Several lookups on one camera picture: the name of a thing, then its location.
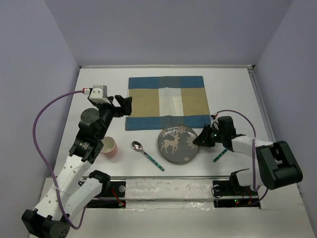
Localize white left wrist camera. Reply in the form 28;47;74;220
83;85;111;104

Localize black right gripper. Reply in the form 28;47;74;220
192;124;224;147

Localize pink mug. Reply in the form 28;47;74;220
101;136;118;158

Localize grey reindeer plate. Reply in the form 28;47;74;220
158;124;200;165

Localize fork with teal handle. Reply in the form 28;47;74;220
213;148;228;163

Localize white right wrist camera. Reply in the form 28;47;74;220
210;113;218;122

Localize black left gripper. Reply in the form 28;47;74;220
93;95;132;140

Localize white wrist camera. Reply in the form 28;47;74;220
210;113;218;122
83;85;111;104

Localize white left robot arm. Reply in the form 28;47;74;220
21;95;132;238

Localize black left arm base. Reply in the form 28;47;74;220
87;180;126;209

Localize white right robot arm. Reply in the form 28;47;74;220
193;116;303;194

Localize spoon with teal handle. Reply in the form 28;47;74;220
132;141;165;172

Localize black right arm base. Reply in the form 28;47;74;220
211;180;260;208

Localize blue and tan cloth placemat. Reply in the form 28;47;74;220
125;76;210;131

